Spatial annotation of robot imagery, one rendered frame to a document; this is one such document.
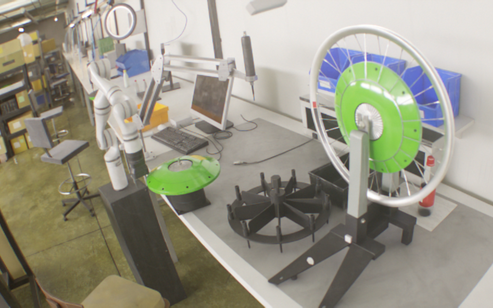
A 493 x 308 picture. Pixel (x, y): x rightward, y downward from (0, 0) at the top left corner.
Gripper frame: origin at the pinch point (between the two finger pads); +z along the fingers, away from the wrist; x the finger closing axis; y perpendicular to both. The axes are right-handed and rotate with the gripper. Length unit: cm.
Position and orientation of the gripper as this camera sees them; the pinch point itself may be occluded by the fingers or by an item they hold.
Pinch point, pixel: (142, 186)
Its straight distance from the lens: 165.1
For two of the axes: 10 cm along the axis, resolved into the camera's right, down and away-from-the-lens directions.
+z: 1.3, 9.0, 4.1
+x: 7.6, -3.6, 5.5
